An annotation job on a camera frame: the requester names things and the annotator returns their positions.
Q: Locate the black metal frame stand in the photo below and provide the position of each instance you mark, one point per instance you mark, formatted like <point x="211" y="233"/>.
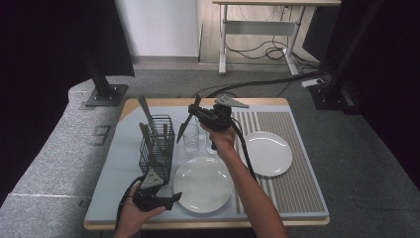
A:
<point x="343" y="62"/>

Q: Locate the black stand with base plate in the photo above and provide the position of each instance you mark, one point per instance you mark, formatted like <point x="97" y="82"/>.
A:
<point x="102" y="89"/>

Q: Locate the striped grey placemat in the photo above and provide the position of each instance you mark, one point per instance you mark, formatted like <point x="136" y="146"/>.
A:
<point x="297" y="191"/>

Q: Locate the white standing desk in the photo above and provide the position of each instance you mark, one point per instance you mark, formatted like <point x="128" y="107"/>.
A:
<point x="261" y="28"/>

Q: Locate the white power strip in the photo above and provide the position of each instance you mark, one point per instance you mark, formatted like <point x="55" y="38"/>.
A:
<point x="312" y="82"/>

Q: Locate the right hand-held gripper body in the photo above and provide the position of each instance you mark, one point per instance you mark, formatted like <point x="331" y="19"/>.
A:
<point x="216" y="117"/>

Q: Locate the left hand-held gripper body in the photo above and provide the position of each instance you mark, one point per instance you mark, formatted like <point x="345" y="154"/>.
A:
<point x="147" y="198"/>

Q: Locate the long silver cutlery piece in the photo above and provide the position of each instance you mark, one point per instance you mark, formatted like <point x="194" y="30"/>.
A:
<point x="147" y="112"/>

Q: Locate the white round plate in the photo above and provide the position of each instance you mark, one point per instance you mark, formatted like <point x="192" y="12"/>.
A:
<point x="270" y="153"/>
<point x="202" y="185"/>

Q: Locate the black curtain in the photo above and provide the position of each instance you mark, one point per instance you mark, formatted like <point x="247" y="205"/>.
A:
<point x="396" y="82"/>

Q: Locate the person's right hand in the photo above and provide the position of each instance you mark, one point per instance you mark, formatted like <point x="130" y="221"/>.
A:
<point x="223" y="139"/>

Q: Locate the short silver cutlery piece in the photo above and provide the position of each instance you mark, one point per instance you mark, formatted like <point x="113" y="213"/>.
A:
<point x="145" y="139"/>

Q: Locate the person's left hand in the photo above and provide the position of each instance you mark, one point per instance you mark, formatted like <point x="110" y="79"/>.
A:
<point x="132" y="218"/>

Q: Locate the clear drinking glass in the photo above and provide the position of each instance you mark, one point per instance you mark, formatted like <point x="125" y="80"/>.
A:
<point x="199" y="134"/>
<point x="190" y="142"/>
<point x="209" y="145"/>

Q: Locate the light blue table mat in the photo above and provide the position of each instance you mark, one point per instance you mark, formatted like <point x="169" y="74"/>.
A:
<point x="125" y="145"/>

